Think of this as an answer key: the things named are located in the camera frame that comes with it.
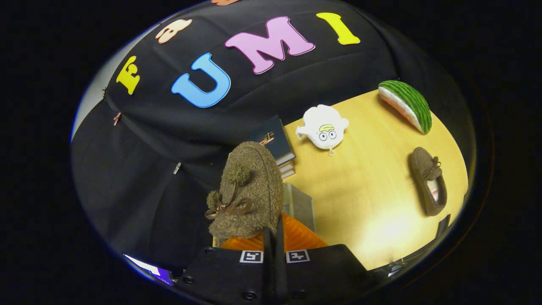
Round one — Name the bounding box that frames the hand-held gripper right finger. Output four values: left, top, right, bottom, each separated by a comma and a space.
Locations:
275, 213, 380, 305

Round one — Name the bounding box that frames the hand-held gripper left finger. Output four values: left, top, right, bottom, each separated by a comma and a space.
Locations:
174, 228, 277, 305

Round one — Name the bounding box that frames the grey fabric storage box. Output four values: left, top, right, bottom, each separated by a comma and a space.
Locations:
282, 182, 317, 233

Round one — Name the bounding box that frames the brown fuzzy slipper shoe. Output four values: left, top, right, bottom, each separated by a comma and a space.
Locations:
205, 141, 284, 246
409, 147, 448, 217

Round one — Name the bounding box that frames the lit screen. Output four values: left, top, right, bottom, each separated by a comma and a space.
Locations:
124, 253, 174, 285

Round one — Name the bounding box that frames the dark blue hardcover book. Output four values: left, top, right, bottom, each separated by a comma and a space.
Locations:
250, 115, 297, 166

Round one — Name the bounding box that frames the white plush toy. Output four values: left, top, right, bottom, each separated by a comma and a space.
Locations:
295, 104, 350, 156

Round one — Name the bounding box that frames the watermelon slice plush toy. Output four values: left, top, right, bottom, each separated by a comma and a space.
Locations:
378, 80, 433, 134

